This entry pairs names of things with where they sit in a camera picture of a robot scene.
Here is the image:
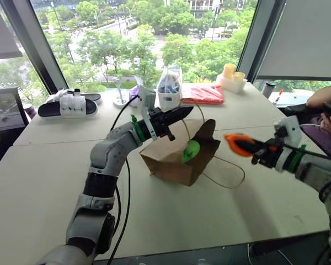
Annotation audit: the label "person's purple clothing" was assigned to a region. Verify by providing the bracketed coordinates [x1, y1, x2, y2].
[300, 115, 331, 160]

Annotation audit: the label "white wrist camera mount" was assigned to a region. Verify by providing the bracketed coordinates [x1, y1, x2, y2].
[274, 115, 303, 151]
[137, 85, 158, 141]

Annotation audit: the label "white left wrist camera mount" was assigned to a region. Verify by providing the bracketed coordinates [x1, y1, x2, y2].
[137, 85, 158, 141]

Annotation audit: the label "purple cup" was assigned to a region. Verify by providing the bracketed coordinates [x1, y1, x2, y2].
[23, 103, 37, 120]

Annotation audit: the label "grey window blind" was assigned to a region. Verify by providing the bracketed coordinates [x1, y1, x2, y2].
[255, 0, 331, 82]
[0, 0, 23, 61]

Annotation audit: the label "white foam tray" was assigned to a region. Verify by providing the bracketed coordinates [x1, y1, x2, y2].
[215, 73, 248, 94]

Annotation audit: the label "white plastic container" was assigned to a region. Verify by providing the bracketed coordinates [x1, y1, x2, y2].
[157, 90, 182, 111]

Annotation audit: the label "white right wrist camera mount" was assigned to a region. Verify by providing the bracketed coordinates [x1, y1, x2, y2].
[274, 115, 303, 151]

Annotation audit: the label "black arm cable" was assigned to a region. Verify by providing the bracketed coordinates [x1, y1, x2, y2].
[281, 142, 331, 163]
[106, 95, 141, 265]

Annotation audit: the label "red plastic packet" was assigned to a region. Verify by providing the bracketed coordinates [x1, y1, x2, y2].
[180, 84, 225, 105]

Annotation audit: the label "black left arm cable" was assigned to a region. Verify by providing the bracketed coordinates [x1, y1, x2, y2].
[106, 95, 141, 265]

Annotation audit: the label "green left wrist clamp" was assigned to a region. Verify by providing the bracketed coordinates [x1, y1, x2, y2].
[130, 114, 143, 142]

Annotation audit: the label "orange plush toy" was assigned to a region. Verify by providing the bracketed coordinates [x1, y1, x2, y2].
[223, 132, 256, 158]

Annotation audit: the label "clear stemmed glass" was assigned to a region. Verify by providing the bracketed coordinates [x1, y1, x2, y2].
[112, 77, 130, 108]

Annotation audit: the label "green right wrist clamp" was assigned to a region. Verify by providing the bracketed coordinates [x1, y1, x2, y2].
[288, 144, 307, 173]

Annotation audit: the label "black slipper white strap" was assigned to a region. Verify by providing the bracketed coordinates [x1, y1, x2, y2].
[38, 89, 99, 119]
[79, 93, 103, 105]

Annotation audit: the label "green wrist clamp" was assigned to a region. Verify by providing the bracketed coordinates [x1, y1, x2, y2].
[130, 114, 143, 142]
[288, 144, 307, 173]

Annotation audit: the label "clear bag with blue items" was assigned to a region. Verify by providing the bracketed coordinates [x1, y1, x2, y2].
[156, 66, 183, 94]

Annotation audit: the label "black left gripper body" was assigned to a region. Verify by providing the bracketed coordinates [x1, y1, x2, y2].
[148, 108, 175, 141]

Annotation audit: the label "dark cylindrical cup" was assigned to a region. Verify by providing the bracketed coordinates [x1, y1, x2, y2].
[262, 81, 276, 99]

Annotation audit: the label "brown paper bag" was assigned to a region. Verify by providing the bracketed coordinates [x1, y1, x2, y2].
[139, 103, 246, 190]

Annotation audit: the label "dark window frame post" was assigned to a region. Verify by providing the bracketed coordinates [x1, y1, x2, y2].
[0, 0, 70, 95]
[236, 0, 282, 83]

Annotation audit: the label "green plush toy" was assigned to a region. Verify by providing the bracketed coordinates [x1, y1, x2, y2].
[181, 140, 201, 164]

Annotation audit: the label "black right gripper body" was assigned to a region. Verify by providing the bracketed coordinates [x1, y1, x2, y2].
[250, 139, 284, 169]

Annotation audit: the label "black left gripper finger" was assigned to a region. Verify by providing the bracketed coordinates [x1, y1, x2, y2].
[167, 112, 193, 125]
[165, 106, 194, 119]

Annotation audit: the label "purple plastic item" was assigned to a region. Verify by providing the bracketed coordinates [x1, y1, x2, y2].
[129, 85, 140, 107]

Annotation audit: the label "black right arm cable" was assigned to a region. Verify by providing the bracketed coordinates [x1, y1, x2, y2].
[281, 142, 331, 163]

